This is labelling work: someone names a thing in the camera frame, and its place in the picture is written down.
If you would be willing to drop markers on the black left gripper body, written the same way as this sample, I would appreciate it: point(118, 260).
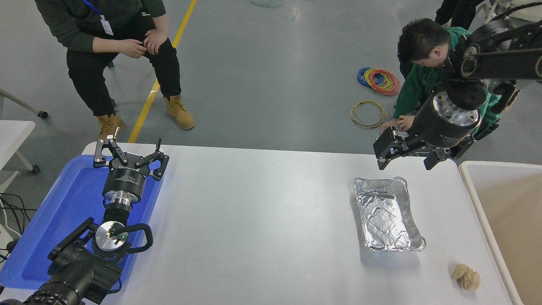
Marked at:
point(125, 182)

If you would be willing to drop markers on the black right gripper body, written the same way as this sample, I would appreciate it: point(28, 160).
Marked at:
point(436, 129)

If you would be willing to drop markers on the rectangular foil tray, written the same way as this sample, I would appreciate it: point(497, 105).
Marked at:
point(385, 216)

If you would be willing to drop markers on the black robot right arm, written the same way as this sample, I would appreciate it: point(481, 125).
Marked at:
point(499, 63)

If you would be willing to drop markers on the person's right forearm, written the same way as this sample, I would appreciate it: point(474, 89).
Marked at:
point(106, 45)

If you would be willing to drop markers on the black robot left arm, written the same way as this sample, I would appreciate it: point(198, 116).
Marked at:
point(76, 271)

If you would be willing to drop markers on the person's right hand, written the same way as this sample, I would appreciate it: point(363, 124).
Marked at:
point(133, 48)
point(389, 125)

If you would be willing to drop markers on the person's left hand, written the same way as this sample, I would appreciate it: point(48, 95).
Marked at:
point(406, 123)
point(156, 40)

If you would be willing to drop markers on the person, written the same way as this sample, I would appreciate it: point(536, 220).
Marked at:
point(84, 72)
point(417, 84)
point(457, 12)

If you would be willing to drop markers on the grey wheeled chair leg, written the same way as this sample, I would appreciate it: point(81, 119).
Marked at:
point(42, 114)

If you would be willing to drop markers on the blue plastic tray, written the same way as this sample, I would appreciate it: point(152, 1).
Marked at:
point(63, 212)

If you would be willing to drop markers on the large pale bin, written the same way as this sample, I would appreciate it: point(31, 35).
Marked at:
point(512, 203)

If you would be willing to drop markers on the white side table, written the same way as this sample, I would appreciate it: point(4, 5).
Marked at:
point(12, 135)

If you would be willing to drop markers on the white ID badge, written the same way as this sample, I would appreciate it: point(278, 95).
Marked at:
point(106, 25)

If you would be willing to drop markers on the crumpled tan paper ball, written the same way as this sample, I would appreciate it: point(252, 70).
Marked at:
point(465, 277)

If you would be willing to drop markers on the white power strip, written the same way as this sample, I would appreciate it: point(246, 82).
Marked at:
point(3, 235)

